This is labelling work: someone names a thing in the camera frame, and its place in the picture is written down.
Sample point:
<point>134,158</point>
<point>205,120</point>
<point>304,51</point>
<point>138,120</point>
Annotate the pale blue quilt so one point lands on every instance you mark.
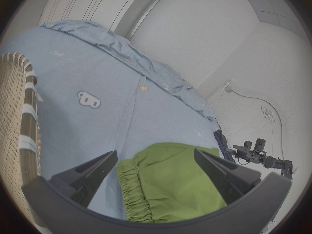
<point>146,67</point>

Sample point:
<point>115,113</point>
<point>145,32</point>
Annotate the green shorts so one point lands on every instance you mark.
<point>170,179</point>

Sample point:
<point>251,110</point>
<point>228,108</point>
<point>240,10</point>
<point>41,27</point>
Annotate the round woven basket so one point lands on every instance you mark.
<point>12,118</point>

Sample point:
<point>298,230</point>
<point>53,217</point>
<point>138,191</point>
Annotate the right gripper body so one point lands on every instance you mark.
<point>241,152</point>

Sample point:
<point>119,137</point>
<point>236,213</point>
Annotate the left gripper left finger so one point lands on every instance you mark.
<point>90,177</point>

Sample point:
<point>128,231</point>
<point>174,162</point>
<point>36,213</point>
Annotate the white wardrobe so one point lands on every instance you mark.
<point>85,4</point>

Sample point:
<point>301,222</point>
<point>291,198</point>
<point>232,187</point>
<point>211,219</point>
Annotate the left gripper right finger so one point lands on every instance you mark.
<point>224,177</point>

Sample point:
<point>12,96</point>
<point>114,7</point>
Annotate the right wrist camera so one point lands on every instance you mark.
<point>248,144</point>

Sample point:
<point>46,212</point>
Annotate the dark blue garment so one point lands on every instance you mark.
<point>223,145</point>

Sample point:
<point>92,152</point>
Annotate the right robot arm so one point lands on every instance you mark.
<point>270,161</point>

